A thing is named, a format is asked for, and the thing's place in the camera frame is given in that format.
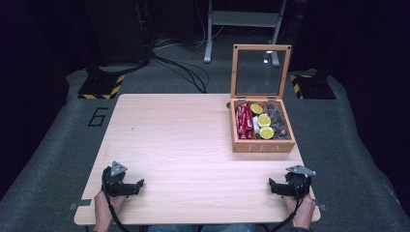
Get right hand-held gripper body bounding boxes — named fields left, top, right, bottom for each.
left=282, top=164, right=317, bottom=200

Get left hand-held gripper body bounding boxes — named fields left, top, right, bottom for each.
left=101, top=160, right=137, bottom=198

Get person's left hand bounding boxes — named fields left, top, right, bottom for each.
left=93, top=189, right=128, bottom=232

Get wooden box with glass lid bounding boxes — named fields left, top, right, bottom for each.
left=228, top=43, right=297, bottom=154

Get red sachet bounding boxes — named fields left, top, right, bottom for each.
left=245, top=103, right=254, bottom=131
left=235, top=103, right=245, bottom=140
left=241, top=103, right=253, bottom=140

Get pile of dark tea bags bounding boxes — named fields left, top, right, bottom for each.
left=266, top=101, right=291, bottom=140

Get black stand base hazard stripes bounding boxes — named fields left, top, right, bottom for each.
left=77, top=64, right=126, bottom=101
left=288, top=68, right=337, bottom=101

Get dark cabinet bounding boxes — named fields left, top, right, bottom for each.
left=84, top=0, right=153, bottom=66

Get grey metal stand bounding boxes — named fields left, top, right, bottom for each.
left=203, top=0, right=288, bottom=68

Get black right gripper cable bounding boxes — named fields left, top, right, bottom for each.
left=270, top=196, right=307, bottom=232

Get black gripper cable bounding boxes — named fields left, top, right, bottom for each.
left=270, top=196, right=307, bottom=232
left=102, top=184, right=132, bottom=232

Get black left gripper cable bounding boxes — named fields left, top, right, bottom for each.
left=102, top=184, right=132, bottom=232

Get bundle of black floor cables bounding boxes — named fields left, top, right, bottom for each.
left=150, top=38, right=211, bottom=95

